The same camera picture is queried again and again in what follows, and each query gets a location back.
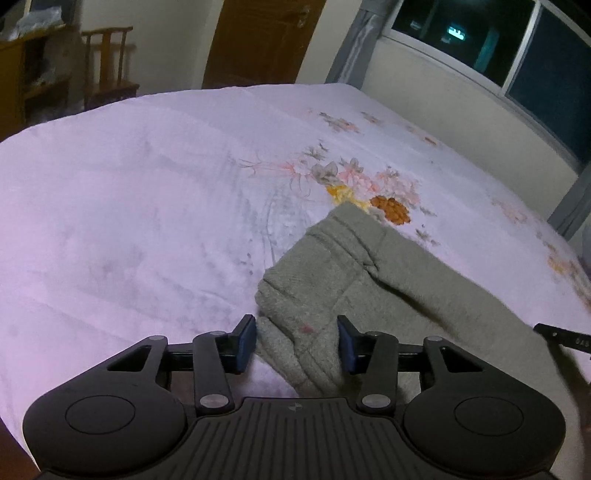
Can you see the grey right curtain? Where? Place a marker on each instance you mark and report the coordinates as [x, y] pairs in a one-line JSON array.
[[574, 209]]

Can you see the dark glass window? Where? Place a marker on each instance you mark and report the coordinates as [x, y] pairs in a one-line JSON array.
[[533, 54]]

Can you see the brown wooden door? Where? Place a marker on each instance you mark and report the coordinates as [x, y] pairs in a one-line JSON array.
[[260, 42]]

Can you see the grey-green pants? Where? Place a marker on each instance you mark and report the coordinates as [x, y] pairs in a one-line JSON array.
[[351, 265]]

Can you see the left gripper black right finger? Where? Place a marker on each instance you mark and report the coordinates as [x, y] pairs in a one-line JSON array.
[[372, 359]]

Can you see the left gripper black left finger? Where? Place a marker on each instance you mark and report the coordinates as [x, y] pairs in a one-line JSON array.
[[217, 355]]

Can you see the grey left curtain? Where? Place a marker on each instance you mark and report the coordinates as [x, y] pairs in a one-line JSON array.
[[353, 58]]

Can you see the grey curtain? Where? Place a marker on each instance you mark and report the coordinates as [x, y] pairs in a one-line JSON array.
[[353, 58], [574, 209]]

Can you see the pink floral bed sheet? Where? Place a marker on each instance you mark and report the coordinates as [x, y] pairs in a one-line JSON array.
[[160, 215]]

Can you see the wooden chair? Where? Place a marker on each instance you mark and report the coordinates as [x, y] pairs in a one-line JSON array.
[[104, 58]]

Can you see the wooden shelf desk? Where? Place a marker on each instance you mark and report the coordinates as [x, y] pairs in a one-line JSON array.
[[30, 81]]

